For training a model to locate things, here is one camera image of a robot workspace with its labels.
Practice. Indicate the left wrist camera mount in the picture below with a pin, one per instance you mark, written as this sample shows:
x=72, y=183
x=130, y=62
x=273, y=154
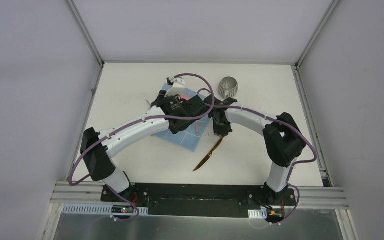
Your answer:
x=177, y=86

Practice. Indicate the pink plate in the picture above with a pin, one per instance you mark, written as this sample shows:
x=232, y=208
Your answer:
x=185, y=97

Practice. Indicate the grey ribbed mug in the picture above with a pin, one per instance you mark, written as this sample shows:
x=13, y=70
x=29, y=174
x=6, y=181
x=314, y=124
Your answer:
x=228, y=87

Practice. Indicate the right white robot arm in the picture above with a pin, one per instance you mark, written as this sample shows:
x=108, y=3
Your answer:
x=283, y=139

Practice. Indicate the gold table knife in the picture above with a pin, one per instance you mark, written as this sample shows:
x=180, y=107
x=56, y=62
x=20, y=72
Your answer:
x=209, y=154

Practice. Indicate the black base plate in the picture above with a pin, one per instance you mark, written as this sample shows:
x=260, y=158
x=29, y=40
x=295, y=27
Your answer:
x=197, y=200

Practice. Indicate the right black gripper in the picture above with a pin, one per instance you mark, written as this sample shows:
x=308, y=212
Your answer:
x=221, y=132

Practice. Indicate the aluminium frame rail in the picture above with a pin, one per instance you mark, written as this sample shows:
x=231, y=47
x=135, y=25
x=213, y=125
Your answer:
x=85, y=198

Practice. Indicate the blue checked cloth napkin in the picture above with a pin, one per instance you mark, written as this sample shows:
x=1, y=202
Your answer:
x=187, y=138

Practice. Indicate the pink handled spoon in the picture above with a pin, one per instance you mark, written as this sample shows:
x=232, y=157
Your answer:
x=198, y=128

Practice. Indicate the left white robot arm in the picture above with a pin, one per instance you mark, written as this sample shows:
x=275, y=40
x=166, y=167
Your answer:
x=98, y=148

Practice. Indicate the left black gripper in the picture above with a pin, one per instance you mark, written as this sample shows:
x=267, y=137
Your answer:
x=160, y=100

